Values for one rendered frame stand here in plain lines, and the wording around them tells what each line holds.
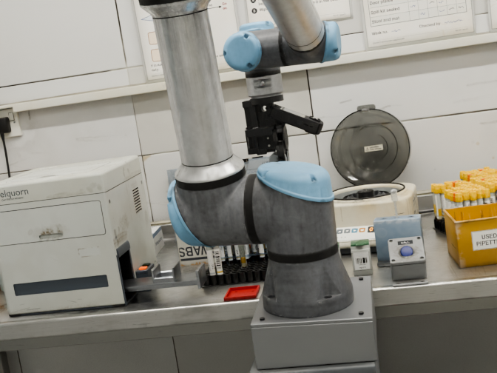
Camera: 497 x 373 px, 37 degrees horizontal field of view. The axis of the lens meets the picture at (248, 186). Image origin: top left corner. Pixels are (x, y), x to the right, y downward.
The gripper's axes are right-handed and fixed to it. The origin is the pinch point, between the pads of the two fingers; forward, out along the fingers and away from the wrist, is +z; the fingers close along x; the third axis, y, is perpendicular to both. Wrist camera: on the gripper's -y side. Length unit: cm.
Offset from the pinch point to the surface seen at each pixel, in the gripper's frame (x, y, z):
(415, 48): -53, -33, -25
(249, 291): 5.8, 10.8, 20.3
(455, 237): 2.5, -33.2, 14.1
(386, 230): -4.6, -19.4, 12.7
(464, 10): -56, -47, -33
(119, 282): 7.0, 38.7, 15.0
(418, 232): -3.6, -26.1, 13.6
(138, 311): 10.9, 34.2, 20.7
